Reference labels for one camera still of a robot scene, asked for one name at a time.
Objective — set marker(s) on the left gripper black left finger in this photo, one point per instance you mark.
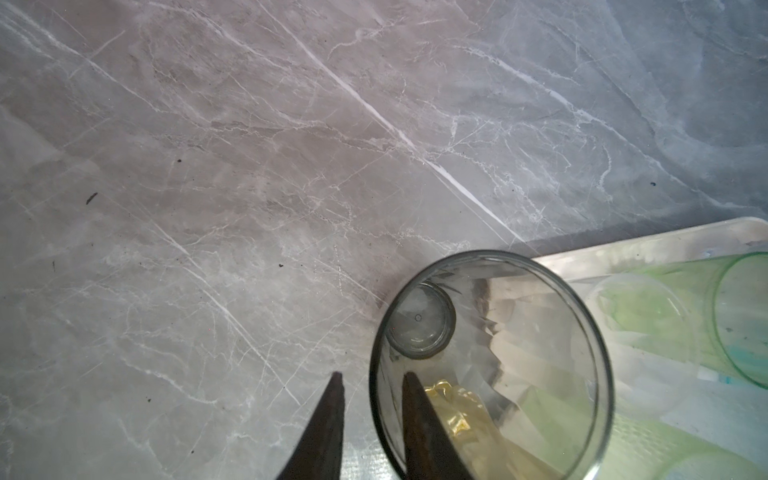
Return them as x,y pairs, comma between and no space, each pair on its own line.
318,454

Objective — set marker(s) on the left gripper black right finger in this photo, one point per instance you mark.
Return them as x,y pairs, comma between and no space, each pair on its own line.
428,450

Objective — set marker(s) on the dark grey glass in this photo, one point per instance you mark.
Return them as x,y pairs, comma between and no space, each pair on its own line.
510,330

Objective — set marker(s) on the pale green frosted glass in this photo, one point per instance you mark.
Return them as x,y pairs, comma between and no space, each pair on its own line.
646,449

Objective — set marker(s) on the clear glass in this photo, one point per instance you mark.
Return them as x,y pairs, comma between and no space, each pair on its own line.
650,338

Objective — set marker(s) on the bright green glass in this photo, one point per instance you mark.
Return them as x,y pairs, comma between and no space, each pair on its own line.
727,299

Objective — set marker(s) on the cream plastic tray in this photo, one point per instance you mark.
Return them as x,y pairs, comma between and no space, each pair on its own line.
725,411

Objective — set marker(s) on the amber glass left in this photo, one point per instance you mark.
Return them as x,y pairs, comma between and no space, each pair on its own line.
477,440

